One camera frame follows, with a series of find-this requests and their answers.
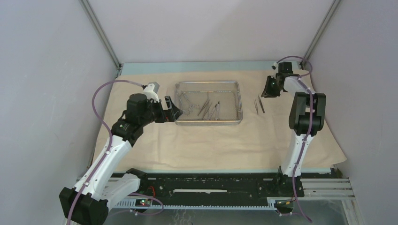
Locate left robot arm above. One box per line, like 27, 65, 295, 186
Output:
59, 82, 183, 225

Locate thin metal needle tweezers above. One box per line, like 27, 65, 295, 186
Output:
254, 96, 265, 114

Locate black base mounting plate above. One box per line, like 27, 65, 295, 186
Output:
127, 168, 305, 198

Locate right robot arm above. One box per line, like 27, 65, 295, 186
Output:
261, 61, 326, 178

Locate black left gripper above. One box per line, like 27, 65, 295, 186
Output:
139, 96, 182, 126

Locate metal surgical forceps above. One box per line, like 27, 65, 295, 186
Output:
199, 101, 221, 121

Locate metal surgical instrument tray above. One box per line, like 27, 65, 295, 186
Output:
175, 81, 243, 126

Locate aluminium frame rail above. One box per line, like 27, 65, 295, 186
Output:
107, 173, 354, 210

